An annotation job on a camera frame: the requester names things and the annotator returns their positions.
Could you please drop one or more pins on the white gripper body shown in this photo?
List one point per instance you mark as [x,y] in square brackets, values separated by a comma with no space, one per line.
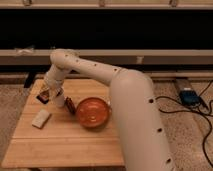
[56,95]

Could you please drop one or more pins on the dark chocolate bar wrapper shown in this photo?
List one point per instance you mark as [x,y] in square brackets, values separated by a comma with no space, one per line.
[43,95]

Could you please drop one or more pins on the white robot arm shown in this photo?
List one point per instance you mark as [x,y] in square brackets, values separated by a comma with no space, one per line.
[135,113]

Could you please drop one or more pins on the white eraser block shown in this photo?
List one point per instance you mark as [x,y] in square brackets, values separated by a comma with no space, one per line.
[41,118]

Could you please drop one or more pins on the orange ceramic bowl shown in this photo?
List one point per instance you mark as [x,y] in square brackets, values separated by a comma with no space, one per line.
[92,112]

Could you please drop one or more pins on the wooden table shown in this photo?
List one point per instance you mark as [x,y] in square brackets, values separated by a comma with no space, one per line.
[61,142]

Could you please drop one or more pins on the blue power adapter box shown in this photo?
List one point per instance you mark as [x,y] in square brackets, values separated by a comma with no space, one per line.
[188,97]

